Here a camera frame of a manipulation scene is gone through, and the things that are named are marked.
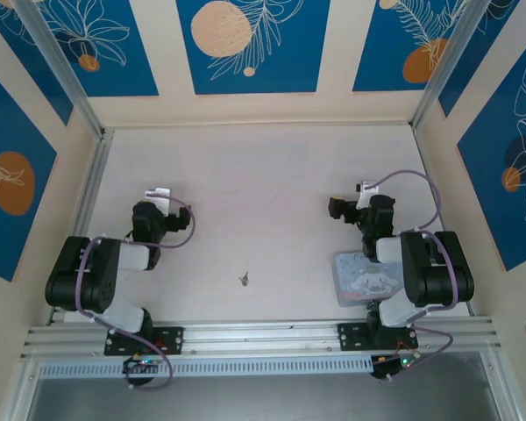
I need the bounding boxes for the light blue cartoon pouch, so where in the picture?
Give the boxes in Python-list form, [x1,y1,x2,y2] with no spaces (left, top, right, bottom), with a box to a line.
[331,251,405,309]

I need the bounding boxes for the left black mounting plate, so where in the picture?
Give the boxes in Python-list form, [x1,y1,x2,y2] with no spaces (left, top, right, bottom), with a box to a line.
[103,326,185,356]

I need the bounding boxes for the black mounting plate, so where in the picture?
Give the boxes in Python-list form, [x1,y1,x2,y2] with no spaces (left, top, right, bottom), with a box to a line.
[103,326,185,356]
[337,323,420,352]

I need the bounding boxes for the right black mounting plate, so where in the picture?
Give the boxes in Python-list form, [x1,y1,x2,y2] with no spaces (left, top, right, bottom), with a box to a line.
[337,323,420,352]

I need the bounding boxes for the left controller board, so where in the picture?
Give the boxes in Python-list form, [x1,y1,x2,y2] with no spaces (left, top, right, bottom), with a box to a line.
[122,356,163,375]

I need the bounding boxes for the controller board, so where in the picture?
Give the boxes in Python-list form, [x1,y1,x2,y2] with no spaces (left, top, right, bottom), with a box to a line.
[122,356,163,375]
[371,353,418,381]

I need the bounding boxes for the right controller board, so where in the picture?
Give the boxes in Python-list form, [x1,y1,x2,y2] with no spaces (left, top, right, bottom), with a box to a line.
[371,353,418,381]

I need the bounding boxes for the grey metal sheet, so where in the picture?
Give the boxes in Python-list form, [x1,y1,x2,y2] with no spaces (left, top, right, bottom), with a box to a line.
[25,350,499,421]

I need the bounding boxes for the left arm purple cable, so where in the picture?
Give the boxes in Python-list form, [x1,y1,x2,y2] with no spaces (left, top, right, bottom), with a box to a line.
[76,195,197,391]

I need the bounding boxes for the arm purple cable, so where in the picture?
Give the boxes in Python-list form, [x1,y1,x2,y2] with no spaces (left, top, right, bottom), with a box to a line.
[76,195,197,391]
[363,168,462,382]

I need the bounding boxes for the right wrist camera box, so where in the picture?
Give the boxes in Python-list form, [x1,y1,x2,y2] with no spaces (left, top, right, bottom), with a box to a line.
[356,179,380,210]

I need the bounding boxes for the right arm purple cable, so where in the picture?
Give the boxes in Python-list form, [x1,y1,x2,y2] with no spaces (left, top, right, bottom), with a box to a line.
[363,168,462,382]

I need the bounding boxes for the left aluminium floor rail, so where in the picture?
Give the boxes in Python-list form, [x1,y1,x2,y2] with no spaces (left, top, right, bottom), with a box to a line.
[47,129,115,326]

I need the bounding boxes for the aluminium floor rail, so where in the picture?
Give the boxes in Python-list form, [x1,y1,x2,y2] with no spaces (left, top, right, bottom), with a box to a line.
[414,126,477,318]
[47,129,115,326]

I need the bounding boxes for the right aluminium floor rail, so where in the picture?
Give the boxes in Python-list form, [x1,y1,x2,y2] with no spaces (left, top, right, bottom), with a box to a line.
[414,126,477,318]

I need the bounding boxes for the blue floral wall panel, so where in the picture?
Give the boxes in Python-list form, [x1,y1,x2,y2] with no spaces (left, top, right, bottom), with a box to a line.
[437,0,526,118]
[176,0,332,96]
[0,0,75,127]
[39,0,160,98]
[457,41,526,274]
[352,0,471,93]
[0,63,59,282]

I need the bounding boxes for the long aluminium base rail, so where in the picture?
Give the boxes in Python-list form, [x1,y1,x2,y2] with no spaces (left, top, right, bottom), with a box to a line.
[19,315,503,363]

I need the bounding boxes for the grey slotted cable duct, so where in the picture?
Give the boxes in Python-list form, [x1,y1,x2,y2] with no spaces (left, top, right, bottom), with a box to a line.
[37,354,373,381]

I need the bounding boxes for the right aluminium corner post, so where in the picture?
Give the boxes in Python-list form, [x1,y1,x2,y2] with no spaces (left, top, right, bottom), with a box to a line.
[413,0,484,132]

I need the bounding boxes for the aluminium corner post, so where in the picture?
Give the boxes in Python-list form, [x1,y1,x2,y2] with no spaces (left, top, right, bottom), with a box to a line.
[15,0,105,138]
[413,0,484,132]

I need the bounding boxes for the left aluminium corner post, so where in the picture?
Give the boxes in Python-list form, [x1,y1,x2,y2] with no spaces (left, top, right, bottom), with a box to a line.
[15,0,105,138]

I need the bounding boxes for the aluminium frame bar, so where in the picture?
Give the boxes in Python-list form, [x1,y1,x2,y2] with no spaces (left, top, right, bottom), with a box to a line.
[0,359,40,421]
[480,350,525,421]

